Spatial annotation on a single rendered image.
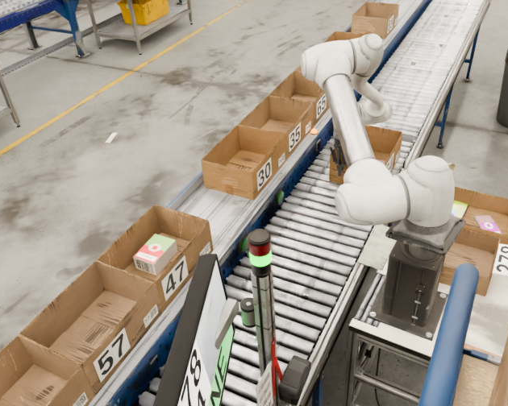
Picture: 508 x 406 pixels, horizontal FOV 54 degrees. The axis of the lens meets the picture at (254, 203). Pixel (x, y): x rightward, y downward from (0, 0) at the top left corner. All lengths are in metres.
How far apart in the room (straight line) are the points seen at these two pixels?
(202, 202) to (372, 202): 1.09
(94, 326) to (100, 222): 2.03
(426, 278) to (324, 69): 0.86
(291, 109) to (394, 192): 1.51
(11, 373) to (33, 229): 2.32
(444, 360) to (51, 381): 1.60
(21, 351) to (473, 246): 1.93
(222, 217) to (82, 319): 0.79
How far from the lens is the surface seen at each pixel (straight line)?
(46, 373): 2.00
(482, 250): 2.53
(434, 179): 1.72
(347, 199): 1.68
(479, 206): 2.77
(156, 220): 2.33
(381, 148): 3.10
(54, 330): 2.06
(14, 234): 4.22
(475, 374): 0.83
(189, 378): 1.07
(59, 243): 3.96
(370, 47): 2.02
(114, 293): 2.16
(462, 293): 0.61
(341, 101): 1.89
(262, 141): 2.79
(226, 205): 2.48
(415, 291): 2.02
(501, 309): 2.31
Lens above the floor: 2.39
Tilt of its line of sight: 38 degrees down
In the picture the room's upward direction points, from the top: 4 degrees counter-clockwise
